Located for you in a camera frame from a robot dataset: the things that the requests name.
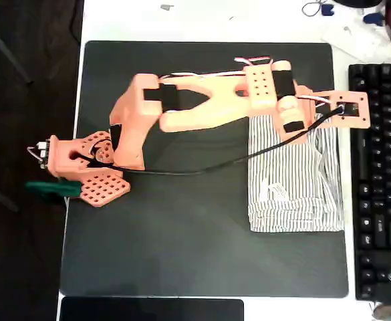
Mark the striped white cloth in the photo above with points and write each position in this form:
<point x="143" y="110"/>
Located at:
<point x="282" y="174"/>

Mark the orange 3D-printed robot arm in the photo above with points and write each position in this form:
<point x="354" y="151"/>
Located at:
<point x="195" y="110"/>

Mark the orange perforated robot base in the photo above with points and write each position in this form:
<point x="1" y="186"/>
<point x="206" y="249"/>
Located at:
<point x="105" y="190"/>

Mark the clear plastic bag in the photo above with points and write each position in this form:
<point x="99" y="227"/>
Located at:
<point x="359" y="43"/>

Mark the small grey metal part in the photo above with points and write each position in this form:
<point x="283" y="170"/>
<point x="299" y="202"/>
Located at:
<point x="346" y="29"/>

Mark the blue plastic clip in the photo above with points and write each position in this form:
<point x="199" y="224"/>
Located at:
<point x="327" y="10"/>
<point x="374" y="18"/>

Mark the black mechanical keyboard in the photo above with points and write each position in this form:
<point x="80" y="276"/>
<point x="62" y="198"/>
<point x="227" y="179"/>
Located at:
<point x="382" y="200"/>

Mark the black round object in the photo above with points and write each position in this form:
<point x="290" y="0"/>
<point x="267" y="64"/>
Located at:
<point x="359" y="2"/>

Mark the small grey plastic piece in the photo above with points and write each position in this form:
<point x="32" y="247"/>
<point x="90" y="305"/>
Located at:
<point x="165" y="6"/>

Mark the black desk mat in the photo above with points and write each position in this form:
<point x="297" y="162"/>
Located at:
<point x="181" y="250"/>

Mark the brown rounded object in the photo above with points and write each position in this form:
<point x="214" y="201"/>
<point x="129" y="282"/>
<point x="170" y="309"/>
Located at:
<point x="390" y="312"/>

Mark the black tablet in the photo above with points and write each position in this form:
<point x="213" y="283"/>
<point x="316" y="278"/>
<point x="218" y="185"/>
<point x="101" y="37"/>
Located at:
<point x="148" y="311"/>

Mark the motor controller board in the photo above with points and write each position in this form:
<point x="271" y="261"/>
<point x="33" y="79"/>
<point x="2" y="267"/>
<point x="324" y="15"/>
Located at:
<point x="43" y="154"/>

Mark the green table clamp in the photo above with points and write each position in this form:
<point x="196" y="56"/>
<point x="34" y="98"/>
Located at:
<point x="48" y="188"/>

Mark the orange camera mount frame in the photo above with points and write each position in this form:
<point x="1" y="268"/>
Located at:
<point x="362" y="110"/>

